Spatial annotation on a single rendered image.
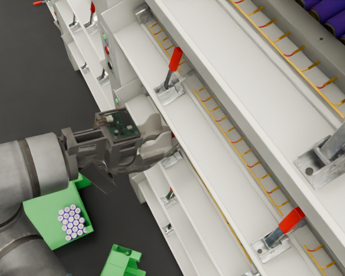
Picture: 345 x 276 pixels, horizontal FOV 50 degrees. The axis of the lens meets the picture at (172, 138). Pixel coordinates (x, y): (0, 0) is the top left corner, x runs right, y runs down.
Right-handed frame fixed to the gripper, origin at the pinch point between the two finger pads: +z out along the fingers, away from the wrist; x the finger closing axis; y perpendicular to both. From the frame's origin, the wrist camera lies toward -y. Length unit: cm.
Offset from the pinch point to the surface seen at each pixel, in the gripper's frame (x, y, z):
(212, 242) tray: -18.3, -7.5, 0.3
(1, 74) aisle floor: 101, -67, -17
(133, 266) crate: -1, -59, 0
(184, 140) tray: -8.4, 10.9, -4.9
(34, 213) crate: 28, -63, -21
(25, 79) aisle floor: 93, -65, -9
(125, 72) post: 18.0, 0.9, -1.8
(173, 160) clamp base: -1.0, -6.2, 1.3
